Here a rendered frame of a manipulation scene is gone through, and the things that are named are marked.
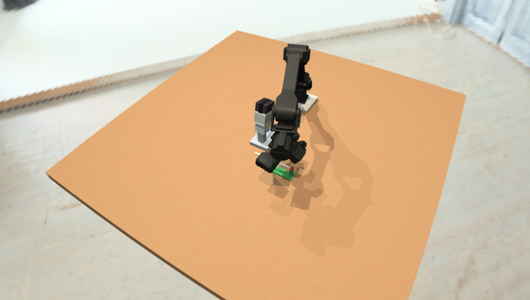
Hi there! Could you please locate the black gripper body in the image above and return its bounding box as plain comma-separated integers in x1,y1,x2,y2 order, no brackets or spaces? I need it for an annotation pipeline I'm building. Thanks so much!
255,132,300,173

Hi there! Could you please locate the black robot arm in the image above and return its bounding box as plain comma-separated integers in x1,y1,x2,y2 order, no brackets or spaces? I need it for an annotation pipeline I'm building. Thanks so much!
270,44,312,164

